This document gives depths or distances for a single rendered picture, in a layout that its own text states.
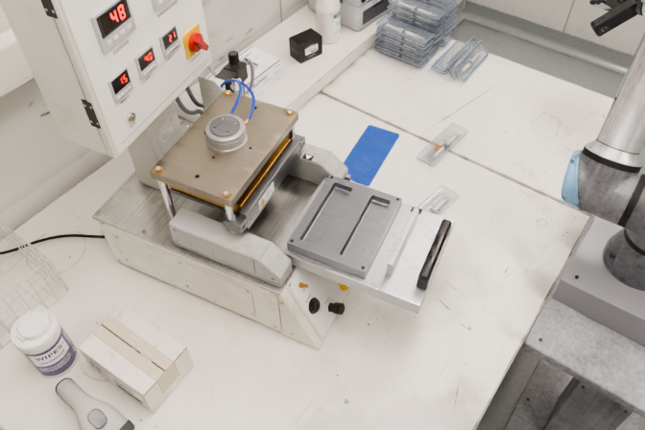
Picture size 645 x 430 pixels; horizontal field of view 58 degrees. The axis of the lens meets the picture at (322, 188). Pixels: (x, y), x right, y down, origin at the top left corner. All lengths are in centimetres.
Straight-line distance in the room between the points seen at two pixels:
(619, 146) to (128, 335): 105
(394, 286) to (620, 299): 51
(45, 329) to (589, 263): 114
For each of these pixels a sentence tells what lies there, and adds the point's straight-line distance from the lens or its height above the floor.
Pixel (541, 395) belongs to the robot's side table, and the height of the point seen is 1.
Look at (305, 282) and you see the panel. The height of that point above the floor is 88.
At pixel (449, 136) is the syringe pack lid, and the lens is 169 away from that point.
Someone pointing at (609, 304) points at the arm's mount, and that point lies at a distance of 138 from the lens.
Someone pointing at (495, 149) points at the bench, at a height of 75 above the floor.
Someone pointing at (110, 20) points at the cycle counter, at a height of 139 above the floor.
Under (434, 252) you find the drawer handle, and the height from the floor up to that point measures 101.
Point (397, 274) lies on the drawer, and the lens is 113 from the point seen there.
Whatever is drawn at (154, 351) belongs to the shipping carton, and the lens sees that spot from 123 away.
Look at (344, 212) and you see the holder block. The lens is 118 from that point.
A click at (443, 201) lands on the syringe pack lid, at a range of 152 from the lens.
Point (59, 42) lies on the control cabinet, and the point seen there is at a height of 139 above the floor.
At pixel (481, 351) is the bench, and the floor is 75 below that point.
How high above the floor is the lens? 190
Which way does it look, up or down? 48 degrees down
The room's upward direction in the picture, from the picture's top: 1 degrees counter-clockwise
